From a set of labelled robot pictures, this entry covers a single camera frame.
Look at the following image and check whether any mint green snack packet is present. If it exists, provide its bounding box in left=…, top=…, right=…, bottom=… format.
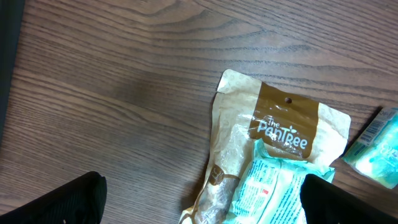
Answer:
left=223, top=139, right=335, bottom=224

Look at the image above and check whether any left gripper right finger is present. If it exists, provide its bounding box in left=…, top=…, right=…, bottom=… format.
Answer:
left=300, top=174, right=397, bottom=224

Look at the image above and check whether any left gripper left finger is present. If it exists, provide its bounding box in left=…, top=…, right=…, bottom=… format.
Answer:
left=1, top=171, right=107, bottom=224

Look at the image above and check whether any small teal tissue pack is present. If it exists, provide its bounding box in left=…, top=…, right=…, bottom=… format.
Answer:
left=343, top=108, right=397, bottom=189

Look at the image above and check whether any brown nut pouch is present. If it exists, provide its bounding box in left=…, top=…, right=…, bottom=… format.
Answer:
left=180, top=69, right=351, bottom=223

